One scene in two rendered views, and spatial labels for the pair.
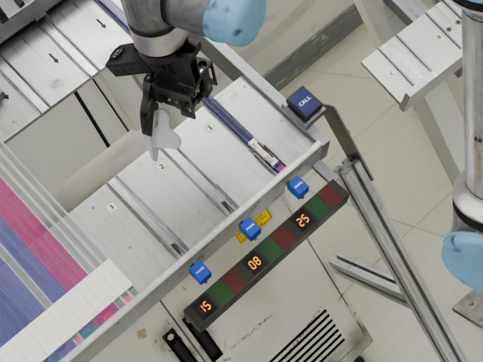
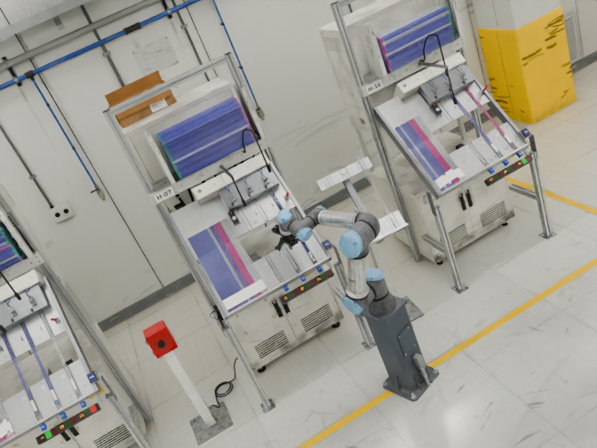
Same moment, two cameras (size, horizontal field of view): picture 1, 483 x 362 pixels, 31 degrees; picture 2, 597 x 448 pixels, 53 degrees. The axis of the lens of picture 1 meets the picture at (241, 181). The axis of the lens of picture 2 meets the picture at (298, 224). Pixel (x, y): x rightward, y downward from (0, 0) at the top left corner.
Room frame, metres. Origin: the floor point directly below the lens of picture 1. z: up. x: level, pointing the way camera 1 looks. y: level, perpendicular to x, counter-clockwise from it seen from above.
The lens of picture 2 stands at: (-1.61, -0.36, 2.47)
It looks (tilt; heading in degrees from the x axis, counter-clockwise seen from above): 27 degrees down; 6
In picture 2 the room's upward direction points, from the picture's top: 23 degrees counter-clockwise
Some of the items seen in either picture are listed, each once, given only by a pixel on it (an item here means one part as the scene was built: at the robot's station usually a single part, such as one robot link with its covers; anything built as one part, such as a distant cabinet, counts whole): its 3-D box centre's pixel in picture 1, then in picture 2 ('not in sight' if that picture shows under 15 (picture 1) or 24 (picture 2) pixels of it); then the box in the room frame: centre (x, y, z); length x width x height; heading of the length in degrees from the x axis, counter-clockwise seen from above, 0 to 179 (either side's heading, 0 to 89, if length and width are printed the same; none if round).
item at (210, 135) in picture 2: not in sight; (206, 137); (1.72, 0.27, 1.52); 0.51 x 0.13 x 0.27; 108
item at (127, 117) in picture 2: not in sight; (158, 92); (1.97, 0.47, 1.82); 0.68 x 0.30 x 0.20; 108
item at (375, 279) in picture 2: not in sight; (372, 283); (0.94, -0.34, 0.72); 0.13 x 0.12 x 0.14; 131
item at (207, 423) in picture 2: not in sight; (183, 378); (1.15, 0.90, 0.39); 0.24 x 0.24 x 0.78; 18
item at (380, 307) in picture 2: not in sight; (380, 299); (0.95, -0.34, 0.60); 0.15 x 0.15 x 0.10
